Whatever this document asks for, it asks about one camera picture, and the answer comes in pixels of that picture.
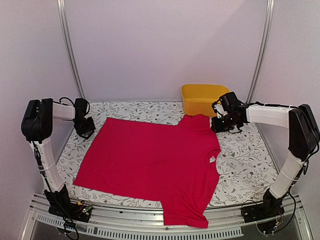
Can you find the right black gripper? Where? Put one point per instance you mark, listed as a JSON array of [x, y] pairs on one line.
[[216, 128]]

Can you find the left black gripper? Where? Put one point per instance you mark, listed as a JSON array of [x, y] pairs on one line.
[[92, 127]]

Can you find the red t-shirt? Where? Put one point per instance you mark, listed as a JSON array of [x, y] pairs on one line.
[[171, 164]]

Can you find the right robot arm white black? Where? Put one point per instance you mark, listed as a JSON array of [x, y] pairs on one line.
[[303, 143]]

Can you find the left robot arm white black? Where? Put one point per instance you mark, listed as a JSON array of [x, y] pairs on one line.
[[37, 128]]

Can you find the floral patterned table mat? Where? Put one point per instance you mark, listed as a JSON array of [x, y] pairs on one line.
[[245, 167]]

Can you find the yellow plastic basket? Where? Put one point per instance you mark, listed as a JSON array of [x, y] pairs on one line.
[[198, 98]]

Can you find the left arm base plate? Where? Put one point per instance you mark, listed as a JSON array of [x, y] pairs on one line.
[[77, 211]]

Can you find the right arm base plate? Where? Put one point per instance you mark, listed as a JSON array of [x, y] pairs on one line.
[[270, 207]]

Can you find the aluminium front rail frame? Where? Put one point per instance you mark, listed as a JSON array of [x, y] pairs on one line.
[[116, 222]]

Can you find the right aluminium frame post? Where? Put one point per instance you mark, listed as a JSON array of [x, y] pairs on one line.
[[270, 5]]

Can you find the aluminium frame post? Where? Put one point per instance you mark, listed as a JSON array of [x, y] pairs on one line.
[[69, 48], [270, 5]]

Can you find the left aluminium frame post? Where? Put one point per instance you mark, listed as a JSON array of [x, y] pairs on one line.
[[69, 48]]

